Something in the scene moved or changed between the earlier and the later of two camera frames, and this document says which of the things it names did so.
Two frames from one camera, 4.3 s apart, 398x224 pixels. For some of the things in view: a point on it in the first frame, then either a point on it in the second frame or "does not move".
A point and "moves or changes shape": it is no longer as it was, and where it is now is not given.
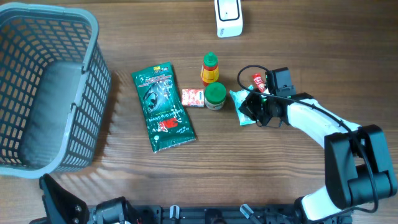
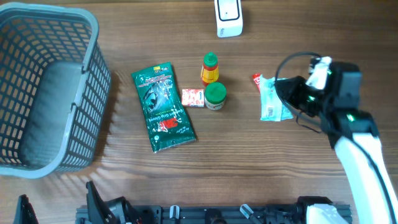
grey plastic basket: (55, 87) does not move
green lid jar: (215, 96) does not move
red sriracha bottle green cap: (209, 72) does not move
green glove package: (167, 119) does not move
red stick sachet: (259, 80) does not move
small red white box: (193, 98) does not move
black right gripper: (249, 106) -> (297, 83)
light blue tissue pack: (239, 96) moves or changes shape
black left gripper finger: (62, 207) -> (25, 213)
